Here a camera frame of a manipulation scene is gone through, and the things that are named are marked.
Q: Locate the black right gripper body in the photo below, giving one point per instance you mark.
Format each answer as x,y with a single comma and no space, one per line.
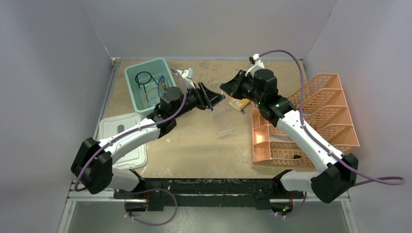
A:
245,88

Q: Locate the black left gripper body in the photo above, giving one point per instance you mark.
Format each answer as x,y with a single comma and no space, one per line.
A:
194,99

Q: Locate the clear plastic tube rack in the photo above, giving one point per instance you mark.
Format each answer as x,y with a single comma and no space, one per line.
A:
222,123

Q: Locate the blue safety glasses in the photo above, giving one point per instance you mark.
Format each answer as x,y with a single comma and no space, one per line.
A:
161,86

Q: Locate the black metal tripod ring stand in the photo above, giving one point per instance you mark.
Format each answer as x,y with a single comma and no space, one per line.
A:
144,81

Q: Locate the tan rubber tubing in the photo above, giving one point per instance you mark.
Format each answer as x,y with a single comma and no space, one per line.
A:
150,97

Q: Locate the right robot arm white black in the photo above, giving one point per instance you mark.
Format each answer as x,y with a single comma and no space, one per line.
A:
335,171

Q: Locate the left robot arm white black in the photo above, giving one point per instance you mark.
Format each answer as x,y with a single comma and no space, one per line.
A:
93,164

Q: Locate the yellow spiral notebook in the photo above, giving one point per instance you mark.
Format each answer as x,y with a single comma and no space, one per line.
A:
239,104

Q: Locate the teal plastic bin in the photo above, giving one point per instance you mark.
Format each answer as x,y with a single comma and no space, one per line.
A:
154,66

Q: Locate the orange plastic file organizer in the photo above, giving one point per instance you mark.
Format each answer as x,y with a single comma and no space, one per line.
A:
324,108

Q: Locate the white plastic bin lid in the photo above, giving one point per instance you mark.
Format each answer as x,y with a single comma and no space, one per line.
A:
114,125

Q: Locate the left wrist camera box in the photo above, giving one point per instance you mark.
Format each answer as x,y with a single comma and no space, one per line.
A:
187,75

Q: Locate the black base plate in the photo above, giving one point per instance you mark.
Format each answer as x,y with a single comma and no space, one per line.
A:
261,194

